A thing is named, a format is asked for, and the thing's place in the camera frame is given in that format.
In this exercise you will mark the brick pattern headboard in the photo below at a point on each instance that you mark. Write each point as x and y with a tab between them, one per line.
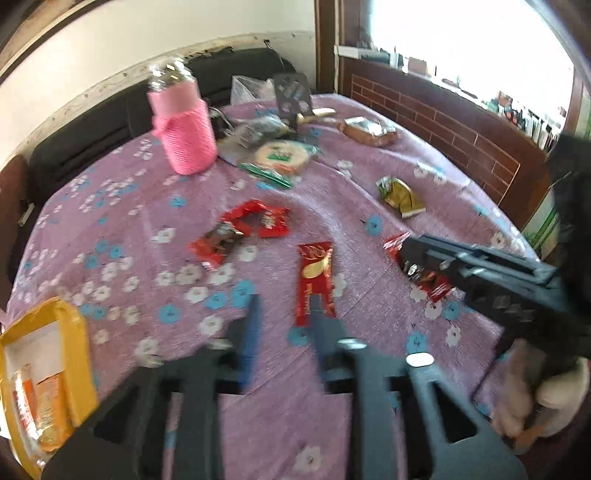
438	120

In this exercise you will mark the orange snack packet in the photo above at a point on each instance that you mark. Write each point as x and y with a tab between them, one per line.
48	406

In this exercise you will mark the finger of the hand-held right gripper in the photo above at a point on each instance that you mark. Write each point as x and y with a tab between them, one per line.
434	251

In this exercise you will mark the bright red snack packets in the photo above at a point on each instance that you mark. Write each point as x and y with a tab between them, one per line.
268	221

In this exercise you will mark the person's right hand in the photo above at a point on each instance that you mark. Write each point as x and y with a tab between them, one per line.
563	397

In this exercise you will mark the red and white snack packet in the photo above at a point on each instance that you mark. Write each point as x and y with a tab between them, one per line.
431	288

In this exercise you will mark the black sofa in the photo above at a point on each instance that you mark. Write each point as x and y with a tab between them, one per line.
92	134

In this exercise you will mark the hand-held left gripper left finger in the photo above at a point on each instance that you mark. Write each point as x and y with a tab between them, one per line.
249	341

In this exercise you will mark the long red wafer packet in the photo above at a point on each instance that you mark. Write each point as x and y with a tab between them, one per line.
314	272

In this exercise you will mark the purple floral bedsheet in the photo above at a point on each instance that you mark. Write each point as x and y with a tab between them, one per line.
351	207

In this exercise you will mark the grey clear plastic bag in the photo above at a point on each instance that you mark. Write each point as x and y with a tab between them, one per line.
254	131

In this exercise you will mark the green and gold snack packet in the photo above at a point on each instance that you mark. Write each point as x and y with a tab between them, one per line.
399	196

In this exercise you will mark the silver biscuit packet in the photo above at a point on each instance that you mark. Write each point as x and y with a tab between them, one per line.
369	131

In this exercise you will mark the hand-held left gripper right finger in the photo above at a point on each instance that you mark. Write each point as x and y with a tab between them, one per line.
319	337

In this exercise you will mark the dark red chocolate packet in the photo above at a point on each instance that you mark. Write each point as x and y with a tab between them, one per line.
214	244

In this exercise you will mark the black perforated stand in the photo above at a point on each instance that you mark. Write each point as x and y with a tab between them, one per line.
291	97

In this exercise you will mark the round cracker packet green print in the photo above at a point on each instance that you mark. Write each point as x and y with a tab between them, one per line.
281	157

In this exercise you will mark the window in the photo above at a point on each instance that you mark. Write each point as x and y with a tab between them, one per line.
461	41

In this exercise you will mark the yellow-edged cardboard tray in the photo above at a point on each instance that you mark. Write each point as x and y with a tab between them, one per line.
69	332

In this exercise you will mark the bottle with pink knitted cover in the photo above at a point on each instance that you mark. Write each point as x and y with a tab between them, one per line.
184	129

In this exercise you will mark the white clear plastic bag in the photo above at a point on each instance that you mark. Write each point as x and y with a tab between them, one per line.
249	90

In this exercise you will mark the white remote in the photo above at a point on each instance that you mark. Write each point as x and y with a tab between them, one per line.
27	214

